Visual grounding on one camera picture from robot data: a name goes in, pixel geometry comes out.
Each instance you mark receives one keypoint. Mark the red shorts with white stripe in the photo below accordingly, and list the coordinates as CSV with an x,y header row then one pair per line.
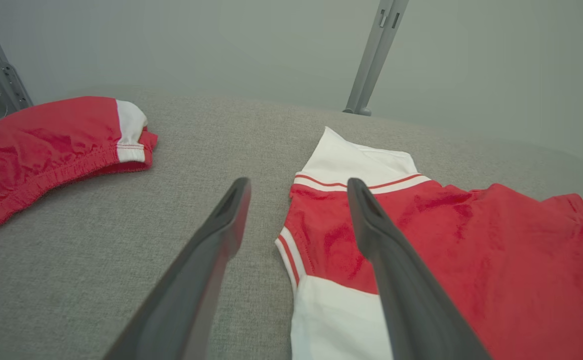
x,y
46,145

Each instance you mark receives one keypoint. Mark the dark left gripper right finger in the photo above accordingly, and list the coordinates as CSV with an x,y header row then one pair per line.
x,y
406,295

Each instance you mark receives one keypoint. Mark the grey metal frame bracket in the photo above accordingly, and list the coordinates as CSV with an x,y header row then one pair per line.
x,y
14,82

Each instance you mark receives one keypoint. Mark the grey metal partition post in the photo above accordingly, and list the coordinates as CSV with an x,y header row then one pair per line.
x,y
376,50

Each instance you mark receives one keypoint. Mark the grey rounded post foot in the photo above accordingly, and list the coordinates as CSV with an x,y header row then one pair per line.
x,y
357,111

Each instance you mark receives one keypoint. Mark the red shirt with white collar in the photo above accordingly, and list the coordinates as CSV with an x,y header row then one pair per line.
x,y
471,260

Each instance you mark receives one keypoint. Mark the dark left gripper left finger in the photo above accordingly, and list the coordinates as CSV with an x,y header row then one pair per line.
x,y
196,280

